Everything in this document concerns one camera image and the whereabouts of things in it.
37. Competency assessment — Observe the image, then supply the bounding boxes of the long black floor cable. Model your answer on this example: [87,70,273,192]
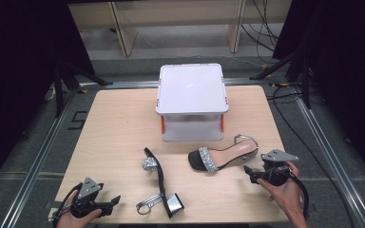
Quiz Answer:
[266,85,359,228]

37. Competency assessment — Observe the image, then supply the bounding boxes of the light wooden shelf unit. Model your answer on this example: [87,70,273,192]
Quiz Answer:
[67,0,293,58]

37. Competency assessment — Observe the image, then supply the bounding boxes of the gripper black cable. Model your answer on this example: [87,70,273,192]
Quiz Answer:
[288,174,311,220]
[50,182,84,226]

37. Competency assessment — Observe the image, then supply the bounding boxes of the bundle of black cables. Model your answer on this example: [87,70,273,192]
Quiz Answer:
[240,0,281,66]

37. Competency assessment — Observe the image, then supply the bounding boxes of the black curtain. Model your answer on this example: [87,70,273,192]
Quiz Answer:
[272,0,365,181]
[0,0,96,199]

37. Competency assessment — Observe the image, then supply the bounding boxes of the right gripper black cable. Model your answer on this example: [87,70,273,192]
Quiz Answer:
[288,174,311,220]

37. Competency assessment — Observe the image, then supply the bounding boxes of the person's left hand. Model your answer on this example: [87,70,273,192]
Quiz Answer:
[55,192,104,228]

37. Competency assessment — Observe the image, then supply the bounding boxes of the person's right hand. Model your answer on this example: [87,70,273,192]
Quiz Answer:
[256,161,306,220]

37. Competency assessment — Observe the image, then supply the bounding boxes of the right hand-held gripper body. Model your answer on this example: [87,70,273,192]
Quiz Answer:
[250,148,300,187]

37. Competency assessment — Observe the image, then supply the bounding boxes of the metal floor rail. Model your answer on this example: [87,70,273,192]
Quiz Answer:
[293,86,365,228]
[78,76,298,90]
[0,89,79,228]

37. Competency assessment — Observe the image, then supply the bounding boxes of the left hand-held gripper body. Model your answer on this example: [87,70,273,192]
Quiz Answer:
[70,177,114,219]

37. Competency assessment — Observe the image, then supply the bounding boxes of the white two-tier shoe rack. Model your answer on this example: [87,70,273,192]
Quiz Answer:
[155,63,230,143]

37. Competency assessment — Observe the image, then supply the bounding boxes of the black rhinestone heeled sandal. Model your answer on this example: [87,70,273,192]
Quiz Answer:
[187,133,259,173]
[135,146,185,219]

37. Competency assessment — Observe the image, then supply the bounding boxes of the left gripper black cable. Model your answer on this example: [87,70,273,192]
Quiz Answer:
[50,182,84,226]

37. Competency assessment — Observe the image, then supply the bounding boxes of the black metal stand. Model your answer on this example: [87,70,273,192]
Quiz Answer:
[52,55,114,119]
[249,47,313,110]

